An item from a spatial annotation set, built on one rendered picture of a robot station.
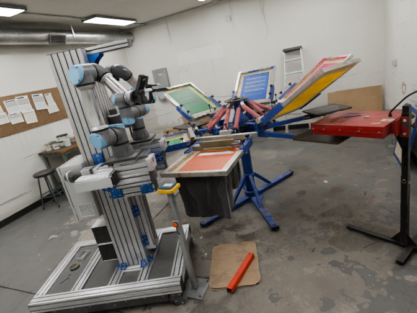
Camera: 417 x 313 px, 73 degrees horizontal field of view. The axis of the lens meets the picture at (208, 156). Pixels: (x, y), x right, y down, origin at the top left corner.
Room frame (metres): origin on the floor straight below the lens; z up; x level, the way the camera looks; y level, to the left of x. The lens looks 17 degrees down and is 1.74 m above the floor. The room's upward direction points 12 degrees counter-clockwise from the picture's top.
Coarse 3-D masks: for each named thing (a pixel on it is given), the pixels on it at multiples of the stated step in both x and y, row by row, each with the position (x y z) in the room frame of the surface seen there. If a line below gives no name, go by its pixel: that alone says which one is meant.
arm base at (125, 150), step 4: (128, 140) 1.99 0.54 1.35; (116, 144) 1.93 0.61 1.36; (120, 144) 1.92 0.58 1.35; (124, 144) 1.93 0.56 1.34; (128, 144) 1.96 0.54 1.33; (116, 148) 1.93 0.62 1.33; (120, 148) 1.92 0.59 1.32; (124, 148) 1.92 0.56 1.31; (128, 148) 1.94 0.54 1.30; (132, 148) 1.97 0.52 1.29; (116, 152) 1.92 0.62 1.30; (120, 152) 1.91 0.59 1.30; (124, 152) 1.91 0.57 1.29; (128, 152) 1.93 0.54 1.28; (132, 152) 1.95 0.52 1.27; (116, 156) 1.92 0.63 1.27; (120, 156) 1.91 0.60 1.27; (124, 156) 1.91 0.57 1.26
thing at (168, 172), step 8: (192, 152) 2.68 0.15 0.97; (240, 152) 2.31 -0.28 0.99; (184, 160) 2.51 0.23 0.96; (232, 160) 2.15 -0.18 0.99; (168, 168) 2.28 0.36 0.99; (224, 168) 2.00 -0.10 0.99; (232, 168) 2.06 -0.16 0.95; (168, 176) 2.16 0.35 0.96; (176, 176) 2.13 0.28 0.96; (184, 176) 2.10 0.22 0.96; (192, 176) 2.06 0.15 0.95; (200, 176) 2.04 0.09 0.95
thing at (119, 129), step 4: (116, 124) 1.93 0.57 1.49; (120, 124) 1.95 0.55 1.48; (112, 128) 1.92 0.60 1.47; (116, 128) 1.93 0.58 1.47; (120, 128) 1.94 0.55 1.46; (124, 128) 1.97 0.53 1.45; (116, 132) 1.90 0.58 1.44; (120, 132) 1.93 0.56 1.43; (124, 132) 1.96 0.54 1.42; (116, 136) 1.89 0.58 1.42; (120, 136) 1.92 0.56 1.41; (124, 136) 1.95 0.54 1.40; (120, 140) 1.93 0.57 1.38; (124, 140) 1.94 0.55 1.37
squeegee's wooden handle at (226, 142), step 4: (212, 140) 2.63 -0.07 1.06; (216, 140) 2.61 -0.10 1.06; (220, 140) 2.58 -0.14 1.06; (224, 140) 2.56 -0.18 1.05; (228, 140) 2.55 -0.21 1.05; (232, 140) 2.53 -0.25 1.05; (200, 144) 2.67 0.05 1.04; (204, 144) 2.65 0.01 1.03; (208, 144) 2.63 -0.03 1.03; (212, 144) 2.62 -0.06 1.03; (216, 144) 2.60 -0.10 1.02; (220, 144) 2.58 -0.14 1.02; (224, 144) 2.57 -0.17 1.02; (228, 144) 2.55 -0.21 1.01
